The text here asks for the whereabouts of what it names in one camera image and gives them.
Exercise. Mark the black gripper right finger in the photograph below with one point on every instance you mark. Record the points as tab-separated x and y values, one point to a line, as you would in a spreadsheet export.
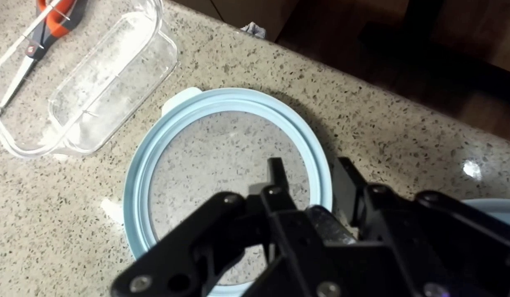
437	243

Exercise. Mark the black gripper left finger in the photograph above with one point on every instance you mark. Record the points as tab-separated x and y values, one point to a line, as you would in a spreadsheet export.
194	255

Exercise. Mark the blue rimmed plate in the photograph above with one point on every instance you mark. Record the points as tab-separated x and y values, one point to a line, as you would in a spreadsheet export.
219	141

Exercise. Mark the small blue bowl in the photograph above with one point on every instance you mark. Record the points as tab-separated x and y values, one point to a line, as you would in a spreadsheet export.
490	209

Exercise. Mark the clear plastic container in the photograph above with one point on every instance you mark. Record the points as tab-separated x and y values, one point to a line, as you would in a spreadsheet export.
89	82

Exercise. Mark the grey crumpled cloth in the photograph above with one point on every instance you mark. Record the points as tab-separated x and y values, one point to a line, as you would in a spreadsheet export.
254	31

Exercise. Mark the orange handled scissors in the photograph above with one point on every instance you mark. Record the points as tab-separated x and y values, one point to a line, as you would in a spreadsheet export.
54	19

